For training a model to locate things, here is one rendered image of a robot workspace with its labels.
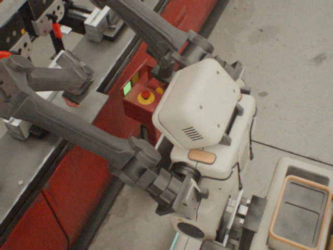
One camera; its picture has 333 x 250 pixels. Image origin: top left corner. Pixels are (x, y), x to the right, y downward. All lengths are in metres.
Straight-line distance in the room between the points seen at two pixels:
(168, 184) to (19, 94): 0.43
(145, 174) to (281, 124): 1.80
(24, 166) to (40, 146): 0.09
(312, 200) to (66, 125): 0.86
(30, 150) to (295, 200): 0.94
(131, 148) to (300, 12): 2.64
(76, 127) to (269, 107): 2.01
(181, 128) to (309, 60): 2.19
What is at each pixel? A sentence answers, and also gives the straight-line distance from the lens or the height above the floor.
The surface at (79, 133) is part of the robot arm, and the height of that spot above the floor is 1.41.
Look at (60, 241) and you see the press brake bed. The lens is 2.08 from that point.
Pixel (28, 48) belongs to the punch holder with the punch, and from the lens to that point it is 1.58.
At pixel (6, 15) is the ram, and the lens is 1.47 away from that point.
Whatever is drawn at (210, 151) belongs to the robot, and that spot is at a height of 1.23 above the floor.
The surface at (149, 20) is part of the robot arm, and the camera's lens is 1.40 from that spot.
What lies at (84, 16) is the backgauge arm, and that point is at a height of 0.85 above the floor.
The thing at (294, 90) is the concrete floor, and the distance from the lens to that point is 3.02.
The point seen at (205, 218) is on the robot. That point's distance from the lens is 1.50.
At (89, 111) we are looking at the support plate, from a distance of 1.60.
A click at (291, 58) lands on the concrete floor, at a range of 3.22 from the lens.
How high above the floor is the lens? 2.23
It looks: 53 degrees down
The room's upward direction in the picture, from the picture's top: 4 degrees counter-clockwise
